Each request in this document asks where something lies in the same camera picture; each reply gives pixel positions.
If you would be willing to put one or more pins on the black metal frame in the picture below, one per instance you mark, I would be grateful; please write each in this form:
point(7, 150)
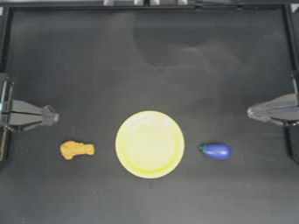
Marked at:
point(147, 6)

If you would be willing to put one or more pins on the purple toy eggplant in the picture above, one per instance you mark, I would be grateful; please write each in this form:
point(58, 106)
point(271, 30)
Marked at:
point(217, 150)

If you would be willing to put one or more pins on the brown toy chicken wing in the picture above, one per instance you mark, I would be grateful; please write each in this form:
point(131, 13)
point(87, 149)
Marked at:
point(77, 149)

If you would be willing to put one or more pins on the yellow plate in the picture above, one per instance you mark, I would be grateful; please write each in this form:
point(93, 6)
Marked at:
point(150, 144)

